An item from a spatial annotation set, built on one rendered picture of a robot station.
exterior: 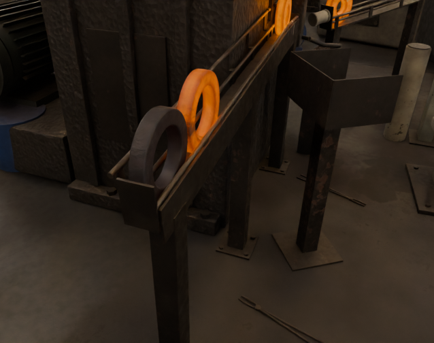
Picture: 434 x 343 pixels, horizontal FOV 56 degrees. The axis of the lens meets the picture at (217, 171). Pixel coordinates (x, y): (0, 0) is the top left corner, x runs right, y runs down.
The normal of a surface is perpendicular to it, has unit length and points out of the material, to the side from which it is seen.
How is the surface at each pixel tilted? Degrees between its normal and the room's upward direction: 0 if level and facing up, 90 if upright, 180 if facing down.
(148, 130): 34
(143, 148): 54
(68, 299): 0
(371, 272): 0
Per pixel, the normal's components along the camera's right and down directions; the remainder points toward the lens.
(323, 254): 0.02, -0.85
